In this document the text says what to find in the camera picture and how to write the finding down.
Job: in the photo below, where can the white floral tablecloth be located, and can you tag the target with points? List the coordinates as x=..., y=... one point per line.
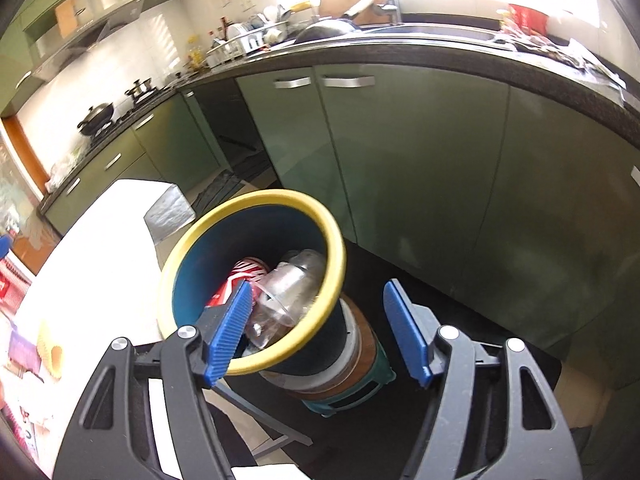
x=100, y=260

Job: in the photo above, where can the dark stone countertop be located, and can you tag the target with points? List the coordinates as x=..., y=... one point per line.
x=450, y=57

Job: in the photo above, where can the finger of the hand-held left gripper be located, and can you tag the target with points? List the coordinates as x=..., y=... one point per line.
x=3, y=247

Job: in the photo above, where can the frosted glass sliding door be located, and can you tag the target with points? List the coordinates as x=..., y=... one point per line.
x=15, y=185

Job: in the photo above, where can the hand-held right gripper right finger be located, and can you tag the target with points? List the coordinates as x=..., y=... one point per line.
x=405, y=330

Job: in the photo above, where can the grey box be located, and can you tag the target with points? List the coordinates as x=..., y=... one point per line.
x=170, y=212

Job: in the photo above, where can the yellow rimmed dark bin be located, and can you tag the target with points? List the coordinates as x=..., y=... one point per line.
x=240, y=240

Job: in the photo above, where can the crumpled plastic bag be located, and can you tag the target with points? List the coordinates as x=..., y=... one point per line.
x=62, y=172

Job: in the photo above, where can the white dish rack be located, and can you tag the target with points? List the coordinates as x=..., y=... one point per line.
x=240, y=42

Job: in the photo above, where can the green wall cabinets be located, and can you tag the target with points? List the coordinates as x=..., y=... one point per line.
x=30, y=10

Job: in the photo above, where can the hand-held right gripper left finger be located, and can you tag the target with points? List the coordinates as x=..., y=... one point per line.
x=230, y=335

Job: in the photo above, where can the white wall socket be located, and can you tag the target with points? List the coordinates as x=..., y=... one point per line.
x=246, y=5

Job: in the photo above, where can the red carton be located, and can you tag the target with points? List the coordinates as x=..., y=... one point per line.
x=527, y=17

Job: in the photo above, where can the yellow oil bottle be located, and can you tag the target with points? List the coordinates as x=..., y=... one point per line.
x=196, y=55

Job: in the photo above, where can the crumpled dishcloth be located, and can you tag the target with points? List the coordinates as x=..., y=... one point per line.
x=570, y=60

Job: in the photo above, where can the red soda can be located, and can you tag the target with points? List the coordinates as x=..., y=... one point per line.
x=245, y=272

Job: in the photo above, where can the purple box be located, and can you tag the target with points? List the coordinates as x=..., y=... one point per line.
x=22, y=352

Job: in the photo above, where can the steel sink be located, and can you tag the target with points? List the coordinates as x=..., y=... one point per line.
x=440, y=35

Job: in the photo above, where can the white cup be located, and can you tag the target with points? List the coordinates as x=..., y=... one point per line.
x=273, y=35

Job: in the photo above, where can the grey metal table leg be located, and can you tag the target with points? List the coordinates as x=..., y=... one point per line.
x=272, y=425

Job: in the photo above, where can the round wooden board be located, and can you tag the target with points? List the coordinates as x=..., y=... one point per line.
x=357, y=345

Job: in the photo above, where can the steel range hood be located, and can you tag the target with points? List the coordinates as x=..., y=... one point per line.
x=85, y=42

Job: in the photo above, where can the green plastic stool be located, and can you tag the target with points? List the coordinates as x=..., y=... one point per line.
x=370, y=382

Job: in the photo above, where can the clear plastic cup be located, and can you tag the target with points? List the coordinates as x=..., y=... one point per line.
x=275, y=315

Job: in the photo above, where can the red white packet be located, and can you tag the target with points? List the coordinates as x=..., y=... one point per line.
x=10, y=285

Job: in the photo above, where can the dark striped floor mat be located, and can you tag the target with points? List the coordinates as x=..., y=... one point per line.
x=225, y=185

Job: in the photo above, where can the black lidded wok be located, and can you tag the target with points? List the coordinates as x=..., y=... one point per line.
x=95, y=119

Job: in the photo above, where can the black gas stove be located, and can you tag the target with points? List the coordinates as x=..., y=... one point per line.
x=125, y=116

